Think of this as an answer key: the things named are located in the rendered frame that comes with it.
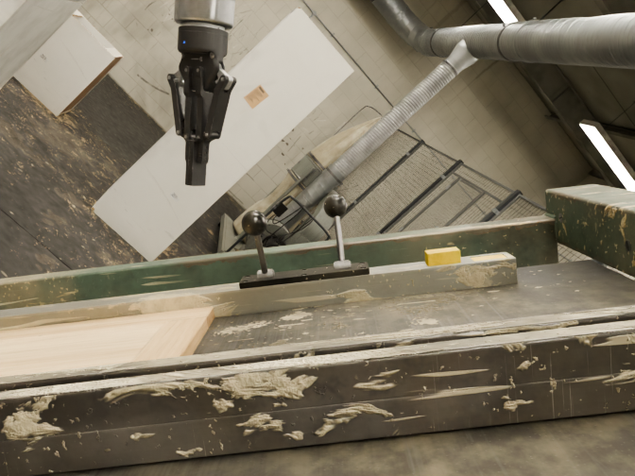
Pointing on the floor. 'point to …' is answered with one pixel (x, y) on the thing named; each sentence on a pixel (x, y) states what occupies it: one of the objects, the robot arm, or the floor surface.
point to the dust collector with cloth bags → (297, 198)
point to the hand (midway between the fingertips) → (196, 162)
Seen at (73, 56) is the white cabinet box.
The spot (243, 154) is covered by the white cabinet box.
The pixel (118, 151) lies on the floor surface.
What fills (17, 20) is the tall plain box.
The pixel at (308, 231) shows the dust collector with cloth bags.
